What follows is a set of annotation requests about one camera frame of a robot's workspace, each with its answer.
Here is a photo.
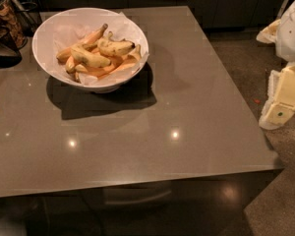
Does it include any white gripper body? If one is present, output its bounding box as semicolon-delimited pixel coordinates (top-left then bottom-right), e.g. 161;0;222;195
275;0;295;62

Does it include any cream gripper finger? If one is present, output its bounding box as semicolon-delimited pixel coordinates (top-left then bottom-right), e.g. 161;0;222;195
256;19;281;43
259;63;295;130

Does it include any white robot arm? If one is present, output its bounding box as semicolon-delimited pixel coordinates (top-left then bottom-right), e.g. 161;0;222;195
257;0;295;130

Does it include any right end yellow banana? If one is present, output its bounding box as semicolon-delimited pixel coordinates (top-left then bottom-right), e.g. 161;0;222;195
113;44;142;73

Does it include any white paper bowl liner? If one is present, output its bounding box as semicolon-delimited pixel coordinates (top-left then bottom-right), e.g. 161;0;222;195
50;9;148;91

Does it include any long upper yellow banana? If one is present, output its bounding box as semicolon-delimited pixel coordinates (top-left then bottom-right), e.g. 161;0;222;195
56;24;108;63

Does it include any orange bottom banana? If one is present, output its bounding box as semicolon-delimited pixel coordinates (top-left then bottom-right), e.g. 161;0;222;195
75;57;123;77

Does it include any small left yellow banana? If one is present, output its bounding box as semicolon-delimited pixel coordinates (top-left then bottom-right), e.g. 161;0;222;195
65;56;76;74

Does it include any small red floor scrap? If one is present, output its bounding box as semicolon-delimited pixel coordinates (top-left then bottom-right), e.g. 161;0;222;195
253;98;261;104

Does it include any black kettle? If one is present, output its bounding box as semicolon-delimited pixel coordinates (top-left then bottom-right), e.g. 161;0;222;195
0;26;22;68

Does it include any patterned glass jar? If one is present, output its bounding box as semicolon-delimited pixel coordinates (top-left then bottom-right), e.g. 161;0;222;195
0;0;27;48

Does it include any black wire rack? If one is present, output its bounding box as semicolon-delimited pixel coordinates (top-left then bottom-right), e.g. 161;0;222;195
11;0;42;36

